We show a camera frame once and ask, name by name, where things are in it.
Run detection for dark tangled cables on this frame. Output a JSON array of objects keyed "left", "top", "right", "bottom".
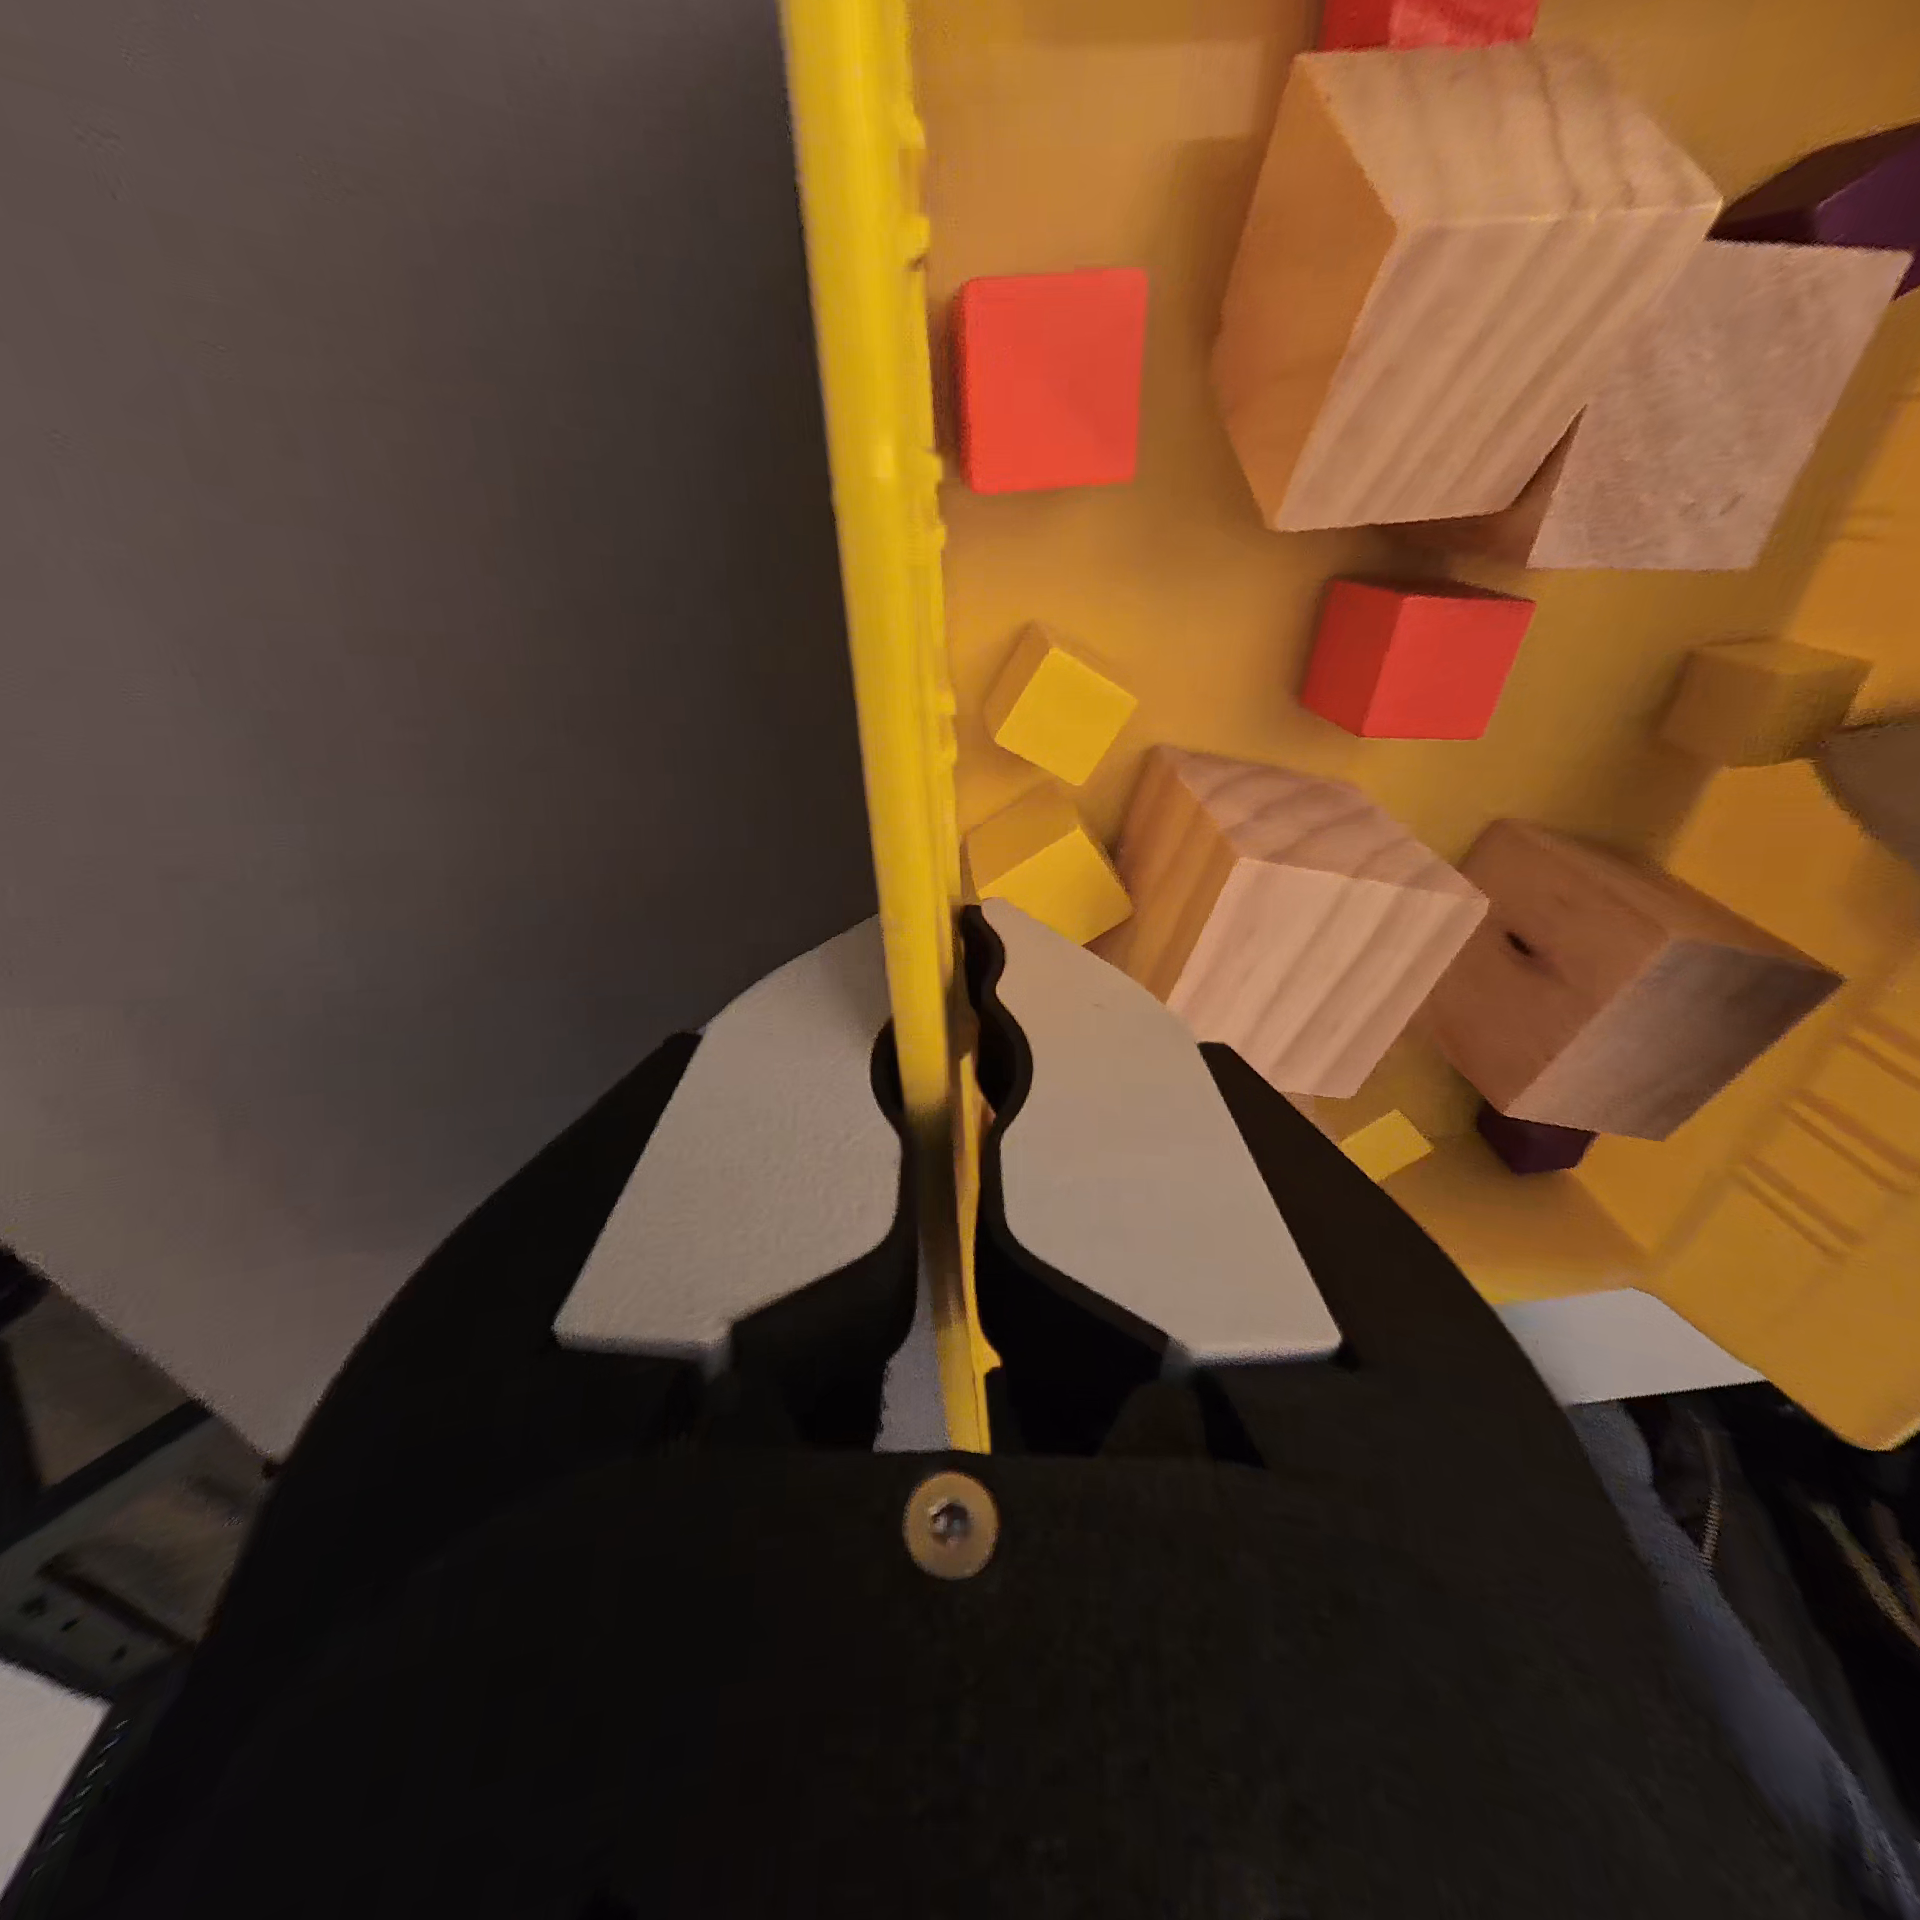
[{"left": 1641, "top": 1383, "right": 1920, "bottom": 1833}]

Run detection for yellow plastic box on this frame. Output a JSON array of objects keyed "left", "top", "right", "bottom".
[{"left": 776, "top": 0, "right": 1920, "bottom": 1453}]

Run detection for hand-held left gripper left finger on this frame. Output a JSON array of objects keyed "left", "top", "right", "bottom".
[{"left": 550, "top": 914, "right": 916, "bottom": 1359}]

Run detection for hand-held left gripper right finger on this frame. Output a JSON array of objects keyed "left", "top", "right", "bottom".
[{"left": 960, "top": 896, "right": 1345, "bottom": 1367}]

